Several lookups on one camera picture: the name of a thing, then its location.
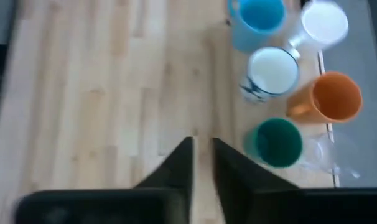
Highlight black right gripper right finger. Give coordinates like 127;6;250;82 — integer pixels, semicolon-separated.
212;138;301;224

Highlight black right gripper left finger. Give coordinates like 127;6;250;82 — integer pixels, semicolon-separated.
134;136;194;224

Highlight green cup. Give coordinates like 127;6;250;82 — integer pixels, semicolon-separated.
243;117;304;169

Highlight clear glass cup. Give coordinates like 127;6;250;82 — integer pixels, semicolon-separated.
300;130;362;180

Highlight blue white floral mug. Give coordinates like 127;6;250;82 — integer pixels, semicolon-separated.
240;46;300;103

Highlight orange mug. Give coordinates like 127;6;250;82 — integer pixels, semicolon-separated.
285;71;363;124

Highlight light blue mug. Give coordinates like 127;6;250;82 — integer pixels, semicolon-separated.
228;0;286;53

